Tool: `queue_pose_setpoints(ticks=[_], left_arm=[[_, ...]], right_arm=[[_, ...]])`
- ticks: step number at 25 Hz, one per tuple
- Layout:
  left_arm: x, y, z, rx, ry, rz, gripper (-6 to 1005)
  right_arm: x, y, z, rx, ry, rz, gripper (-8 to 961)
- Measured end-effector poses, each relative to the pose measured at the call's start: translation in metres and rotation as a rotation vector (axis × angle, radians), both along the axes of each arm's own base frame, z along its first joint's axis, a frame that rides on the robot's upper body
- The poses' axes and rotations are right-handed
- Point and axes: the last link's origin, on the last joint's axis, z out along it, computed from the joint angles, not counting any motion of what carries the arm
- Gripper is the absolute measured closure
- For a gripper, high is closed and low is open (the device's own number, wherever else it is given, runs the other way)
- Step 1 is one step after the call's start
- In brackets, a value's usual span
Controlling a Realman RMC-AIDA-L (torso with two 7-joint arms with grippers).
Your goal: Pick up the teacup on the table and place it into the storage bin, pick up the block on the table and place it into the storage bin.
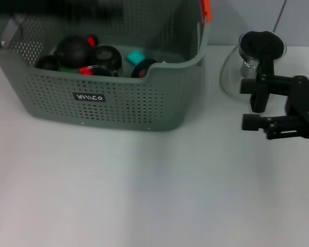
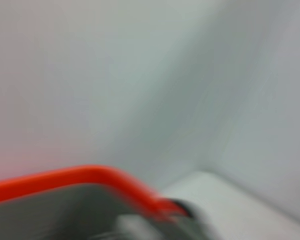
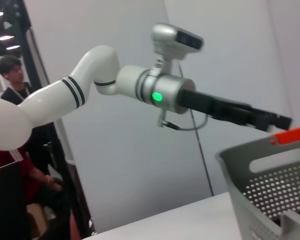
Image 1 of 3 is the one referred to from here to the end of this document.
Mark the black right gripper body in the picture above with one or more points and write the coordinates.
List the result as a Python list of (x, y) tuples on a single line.
[(306, 103)]

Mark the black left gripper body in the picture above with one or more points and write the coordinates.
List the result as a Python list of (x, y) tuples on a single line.
[(54, 7)]

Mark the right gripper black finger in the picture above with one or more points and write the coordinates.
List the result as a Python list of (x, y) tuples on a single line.
[(251, 122), (249, 86)]

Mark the small bright red brick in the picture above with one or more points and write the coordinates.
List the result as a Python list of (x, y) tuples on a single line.
[(91, 41), (141, 73)]

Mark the green rectangular building brick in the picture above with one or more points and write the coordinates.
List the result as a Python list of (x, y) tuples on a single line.
[(65, 69)]

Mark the large bright red brick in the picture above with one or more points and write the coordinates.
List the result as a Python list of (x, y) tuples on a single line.
[(86, 70)]

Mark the glass teacup with black holder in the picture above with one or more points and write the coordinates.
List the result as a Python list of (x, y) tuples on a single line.
[(106, 55), (100, 70), (141, 67)]

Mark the teal square plate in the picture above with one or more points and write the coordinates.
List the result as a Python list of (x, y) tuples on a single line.
[(135, 57)]

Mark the small black clay teacup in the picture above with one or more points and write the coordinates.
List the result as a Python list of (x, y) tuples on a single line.
[(47, 62)]

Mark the grey-green perforated storage bin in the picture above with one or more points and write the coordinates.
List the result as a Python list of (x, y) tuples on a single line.
[(118, 108)]

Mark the glass teapot with black lid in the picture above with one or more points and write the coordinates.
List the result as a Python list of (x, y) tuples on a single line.
[(260, 42)]

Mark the black clay teapot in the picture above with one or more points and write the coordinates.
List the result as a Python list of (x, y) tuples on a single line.
[(72, 50)]

